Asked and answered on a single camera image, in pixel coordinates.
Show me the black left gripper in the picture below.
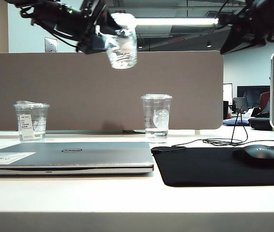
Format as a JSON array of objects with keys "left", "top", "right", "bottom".
[{"left": 76, "top": 0, "right": 121, "bottom": 56}]

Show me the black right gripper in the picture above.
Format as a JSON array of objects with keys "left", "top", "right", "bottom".
[{"left": 220, "top": 25, "right": 267, "bottom": 55}]

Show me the short clear plastic cup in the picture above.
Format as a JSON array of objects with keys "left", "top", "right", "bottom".
[{"left": 104, "top": 13, "right": 138, "bottom": 70}]

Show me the tall clear Starbucks cup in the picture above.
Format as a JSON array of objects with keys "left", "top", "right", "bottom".
[{"left": 141, "top": 94, "right": 173, "bottom": 144}]

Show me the clear cup with white label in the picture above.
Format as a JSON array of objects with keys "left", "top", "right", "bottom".
[{"left": 13, "top": 100, "right": 51, "bottom": 143}]

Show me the silver Dell laptop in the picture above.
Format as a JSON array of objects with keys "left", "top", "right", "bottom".
[{"left": 0, "top": 142, "right": 155, "bottom": 176}]

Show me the dark-screen monitor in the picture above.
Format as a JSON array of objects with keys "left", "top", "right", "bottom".
[{"left": 237, "top": 85, "right": 271, "bottom": 107}]

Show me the white-screen monitor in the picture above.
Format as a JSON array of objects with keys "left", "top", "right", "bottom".
[{"left": 223, "top": 83, "right": 233, "bottom": 105}]

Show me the wide brown desk divider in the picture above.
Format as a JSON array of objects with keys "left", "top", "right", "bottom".
[{"left": 0, "top": 50, "right": 224, "bottom": 132}]

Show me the red office chair back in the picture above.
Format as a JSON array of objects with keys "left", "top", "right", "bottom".
[{"left": 260, "top": 91, "right": 271, "bottom": 113}]

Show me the long ceiling light strip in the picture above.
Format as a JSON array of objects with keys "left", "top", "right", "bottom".
[{"left": 133, "top": 18, "right": 219, "bottom": 27}]

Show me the blue checked cloth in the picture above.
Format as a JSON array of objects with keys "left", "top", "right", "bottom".
[{"left": 223, "top": 117, "right": 250, "bottom": 127}]

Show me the black bag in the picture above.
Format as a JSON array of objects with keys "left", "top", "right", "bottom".
[{"left": 247, "top": 116, "right": 273, "bottom": 131}]

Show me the black computer mouse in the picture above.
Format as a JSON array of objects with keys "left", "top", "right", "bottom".
[{"left": 232, "top": 145, "right": 274, "bottom": 167}]

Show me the black mouse pad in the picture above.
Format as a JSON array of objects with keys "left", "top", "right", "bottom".
[{"left": 150, "top": 146, "right": 274, "bottom": 188}]

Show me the metal wall switch plate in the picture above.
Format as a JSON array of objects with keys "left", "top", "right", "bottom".
[{"left": 44, "top": 37, "right": 58, "bottom": 53}]

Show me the black mouse cable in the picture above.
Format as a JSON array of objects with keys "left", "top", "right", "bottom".
[{"left": 174, "top": 112, "right": 274, "bottom": 148}]

